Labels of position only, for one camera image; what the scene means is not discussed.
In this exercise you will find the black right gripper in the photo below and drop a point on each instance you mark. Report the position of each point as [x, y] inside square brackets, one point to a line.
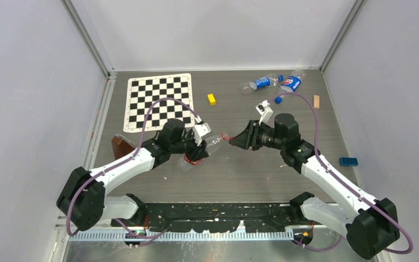
[249, 138]

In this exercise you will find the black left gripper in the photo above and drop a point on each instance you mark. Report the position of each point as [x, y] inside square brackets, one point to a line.
[198, 152]

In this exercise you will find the clear bottle red label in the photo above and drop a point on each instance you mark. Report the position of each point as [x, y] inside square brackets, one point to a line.
[208, 147]

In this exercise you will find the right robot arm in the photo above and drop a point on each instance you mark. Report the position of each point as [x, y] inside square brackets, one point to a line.
[368, 224]

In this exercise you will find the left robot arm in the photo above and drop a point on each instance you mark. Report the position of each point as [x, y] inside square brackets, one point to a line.
[85, 198]

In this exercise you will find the clear bottle blue label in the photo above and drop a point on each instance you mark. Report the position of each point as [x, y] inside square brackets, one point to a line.
[268, 80]

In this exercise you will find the pepsi bottle blue cap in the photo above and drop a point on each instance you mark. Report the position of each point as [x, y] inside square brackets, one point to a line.
[290, 84]

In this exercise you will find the yellow wooden block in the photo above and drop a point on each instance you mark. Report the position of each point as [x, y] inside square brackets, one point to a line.
[211, 99]

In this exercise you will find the brown wooden metronome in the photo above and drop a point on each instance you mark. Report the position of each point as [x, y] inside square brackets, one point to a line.
[121, 146]

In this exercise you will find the black white chessboard mat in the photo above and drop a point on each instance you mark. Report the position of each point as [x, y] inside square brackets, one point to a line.
[151, 101]

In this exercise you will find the tan wooden block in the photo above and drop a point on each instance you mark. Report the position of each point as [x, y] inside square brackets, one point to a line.
[316, 101]

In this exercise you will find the blue lego brick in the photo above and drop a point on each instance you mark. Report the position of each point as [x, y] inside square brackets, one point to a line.
[348, 161]

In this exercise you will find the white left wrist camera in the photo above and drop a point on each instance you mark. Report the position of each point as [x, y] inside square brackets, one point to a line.
[201, 132]

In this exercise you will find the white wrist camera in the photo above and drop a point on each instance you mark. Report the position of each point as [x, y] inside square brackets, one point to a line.
[201, 132]
[265, 111]

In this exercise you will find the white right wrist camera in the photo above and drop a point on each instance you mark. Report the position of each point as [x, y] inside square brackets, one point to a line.
[265, 111]

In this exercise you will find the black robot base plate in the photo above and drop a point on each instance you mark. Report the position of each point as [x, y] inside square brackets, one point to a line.
[216, 217]

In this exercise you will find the slotted aluminium rail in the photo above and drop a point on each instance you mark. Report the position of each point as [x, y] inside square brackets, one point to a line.
[240, 234]

